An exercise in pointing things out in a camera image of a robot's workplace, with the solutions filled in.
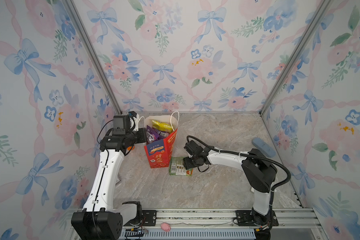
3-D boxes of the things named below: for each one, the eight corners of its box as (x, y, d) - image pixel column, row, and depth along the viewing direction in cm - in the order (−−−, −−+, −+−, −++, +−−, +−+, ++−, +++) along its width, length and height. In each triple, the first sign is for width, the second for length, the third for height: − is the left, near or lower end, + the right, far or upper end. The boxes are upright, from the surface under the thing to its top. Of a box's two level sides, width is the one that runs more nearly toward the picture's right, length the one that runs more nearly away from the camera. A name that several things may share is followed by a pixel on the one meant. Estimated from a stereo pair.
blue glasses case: (270, 160, 97) (273, 157, 94) (249, 142, 105) (251, 139, 102) (275, 155, 99) (278, 152, 96) (254, 138, 107) (256, 135, 105)
